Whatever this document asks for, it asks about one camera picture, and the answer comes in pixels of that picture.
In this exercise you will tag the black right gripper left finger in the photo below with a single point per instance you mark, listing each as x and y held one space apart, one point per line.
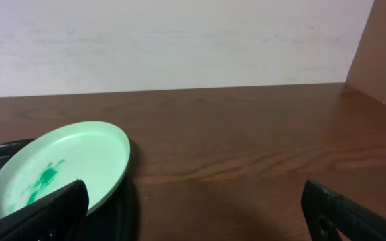
57 216

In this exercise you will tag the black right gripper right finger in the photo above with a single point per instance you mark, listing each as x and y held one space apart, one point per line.
329 214

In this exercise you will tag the mint green plate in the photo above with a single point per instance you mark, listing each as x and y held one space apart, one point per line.
94 152

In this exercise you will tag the round black tray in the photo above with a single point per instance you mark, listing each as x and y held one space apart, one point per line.
116 220

